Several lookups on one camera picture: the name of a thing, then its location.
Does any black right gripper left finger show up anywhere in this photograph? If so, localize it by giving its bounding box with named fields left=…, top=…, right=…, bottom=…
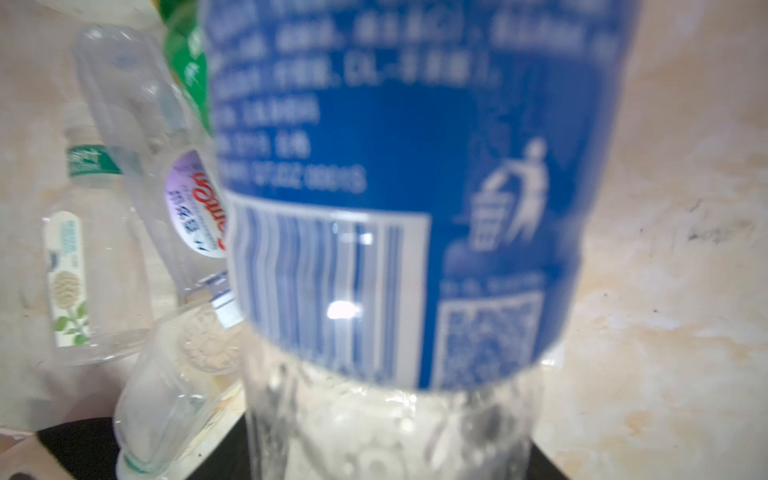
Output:
left=188, top=416, right=251, bottom=480

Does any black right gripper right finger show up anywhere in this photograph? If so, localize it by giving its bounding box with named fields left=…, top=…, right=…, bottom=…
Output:
left=527, top=442, right=567, bottom=480

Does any blue label water bottle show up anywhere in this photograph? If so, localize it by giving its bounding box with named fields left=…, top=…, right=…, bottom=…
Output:
left=199, top=1, right=641, bottom=479

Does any square clear bottle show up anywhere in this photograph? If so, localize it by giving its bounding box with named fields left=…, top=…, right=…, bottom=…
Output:
left=113, top=293, right=243, bottom=479

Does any green white label bottle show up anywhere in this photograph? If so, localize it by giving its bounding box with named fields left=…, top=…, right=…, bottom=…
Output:
left=42, top=103, right=154, bottom=365

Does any tall clear bottle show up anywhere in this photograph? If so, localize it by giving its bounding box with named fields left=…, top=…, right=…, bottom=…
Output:
left=72, top=24, right=243, bottom=328

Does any green plastic bottle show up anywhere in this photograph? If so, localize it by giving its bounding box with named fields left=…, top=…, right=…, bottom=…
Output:
left=154, top=0, right=211, bottom=134

